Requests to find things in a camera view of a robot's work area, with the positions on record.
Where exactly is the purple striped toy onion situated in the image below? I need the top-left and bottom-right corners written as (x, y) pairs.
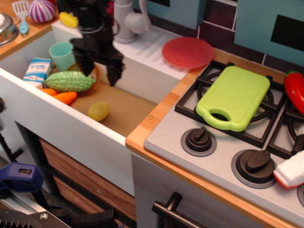
top-left (28, 0), bottom-right (56, 23)

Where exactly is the yellow toy banana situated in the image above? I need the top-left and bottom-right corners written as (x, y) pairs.
top-left (59, 12), bottom-right (78, 28)

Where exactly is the grey toy faucet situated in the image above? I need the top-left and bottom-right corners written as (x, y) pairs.
top-left (114, 0), bottom-right (152, 44)

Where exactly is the white red toy bottle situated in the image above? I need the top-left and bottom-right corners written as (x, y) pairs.
top-left (273, 150), bottom-right (304, 189)

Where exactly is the red toy chili pepper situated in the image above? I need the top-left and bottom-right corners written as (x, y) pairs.
top-left (284, 71), bottom-right (304, 114)

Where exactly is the red plastic plate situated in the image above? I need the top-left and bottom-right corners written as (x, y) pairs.
top-left (162, 37), bottom-right (215, 68)

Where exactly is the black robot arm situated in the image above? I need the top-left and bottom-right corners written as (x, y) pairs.
top-left (68, 0), bottom-right (124, 86)

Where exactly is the toy milk carton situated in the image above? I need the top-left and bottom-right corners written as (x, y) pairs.
top-left (23, 57), bottom-right (53, 89)

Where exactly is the silver metal pot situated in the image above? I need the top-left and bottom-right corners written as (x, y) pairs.
top-left (0, 13), bottom-right (18, 47)

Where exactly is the black oven door handle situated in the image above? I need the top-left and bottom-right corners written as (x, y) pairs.
top-left (152, 192), bottom-right (205, 228)

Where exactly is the right black stove grate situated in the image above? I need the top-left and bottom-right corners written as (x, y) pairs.
top-left (266, 101), bottom-right (304, 159)

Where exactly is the middle black stove knob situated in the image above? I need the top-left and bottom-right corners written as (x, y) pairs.
top-left (231, 149), bottom-right (276, 189)

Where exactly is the black stove knob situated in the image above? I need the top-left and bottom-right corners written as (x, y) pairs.
top-left (180, 127), bottom-right (217, 157)
top-left (231, 149), bottom-right (276, 189)

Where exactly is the red toy bell pepper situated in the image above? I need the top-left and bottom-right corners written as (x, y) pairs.
top-left (106, 0), bottom-right (114, 18)

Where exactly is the orange toy carrot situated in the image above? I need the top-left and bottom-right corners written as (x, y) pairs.
top-left (41, 88), bottom-right (59, 96)
top-left (53, 91), bottom-right (77, 105)

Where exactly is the white toy sink basin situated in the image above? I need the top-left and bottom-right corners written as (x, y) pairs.
top-left (0, 21), bottom-right (187, 195)

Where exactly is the left black stove knob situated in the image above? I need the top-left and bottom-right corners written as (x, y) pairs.
top-left (180, 127), bottom-right (217, 157)

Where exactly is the blue clamp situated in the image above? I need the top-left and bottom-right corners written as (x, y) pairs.
top-left (0, 162), bottom-right (44, 192)

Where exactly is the black stove grate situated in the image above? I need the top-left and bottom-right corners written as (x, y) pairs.
top-left (175, 61), bottom-right (285, 148)
top-left (266, 101), bottom-right (304, 159)

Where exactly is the teal plastic cup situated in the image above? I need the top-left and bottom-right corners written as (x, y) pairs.
top-left (49, 42), bottom-right (76, 72)

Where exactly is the white toy spatula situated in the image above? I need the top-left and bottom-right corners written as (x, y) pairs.
top-left (12, 0), bottom-right (29, 35)

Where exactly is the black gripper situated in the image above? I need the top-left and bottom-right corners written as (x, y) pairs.
top-left (70, 30), bottom-right (125, 86)

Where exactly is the green plastic cutting board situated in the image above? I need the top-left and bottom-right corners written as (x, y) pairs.
top-left (195, 66), bottom-right (270, 132)

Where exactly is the green toy bitter gourd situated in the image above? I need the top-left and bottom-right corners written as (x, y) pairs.
top-left (45, 71), bottom-right (96, 93)

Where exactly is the yellow toy potato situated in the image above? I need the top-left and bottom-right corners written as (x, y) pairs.
top-left (87, 101), bottom-right (110, 122)

